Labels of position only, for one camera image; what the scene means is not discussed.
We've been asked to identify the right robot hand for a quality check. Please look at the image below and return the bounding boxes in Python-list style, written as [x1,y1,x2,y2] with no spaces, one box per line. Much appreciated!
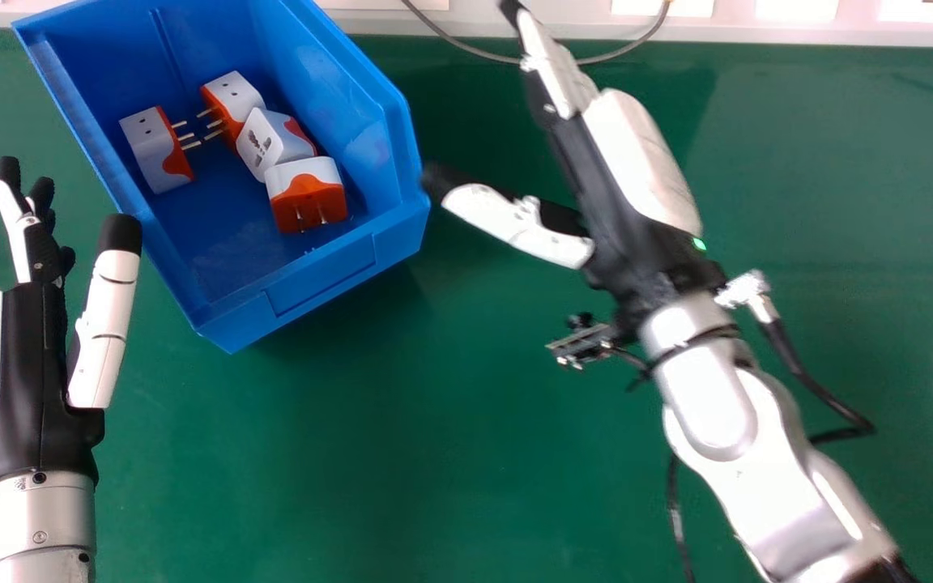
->
[420,0,728,338]

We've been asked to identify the white cable duct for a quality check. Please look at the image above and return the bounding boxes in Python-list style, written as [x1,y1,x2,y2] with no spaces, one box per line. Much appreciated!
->
[0,0,933,48]

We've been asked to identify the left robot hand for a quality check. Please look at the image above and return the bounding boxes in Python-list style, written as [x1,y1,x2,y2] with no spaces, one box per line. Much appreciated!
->
[0,155,143,498]

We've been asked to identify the blue plastic bin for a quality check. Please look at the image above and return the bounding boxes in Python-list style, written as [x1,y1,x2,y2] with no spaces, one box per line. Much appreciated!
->
[11,0,432,355]

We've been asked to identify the white-and-orange plug adapter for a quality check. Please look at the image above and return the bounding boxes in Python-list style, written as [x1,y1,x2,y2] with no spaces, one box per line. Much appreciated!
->
[264,156,350,236]
[118,105,203,195]
[236,107,320,184]
[196,70,266,151]

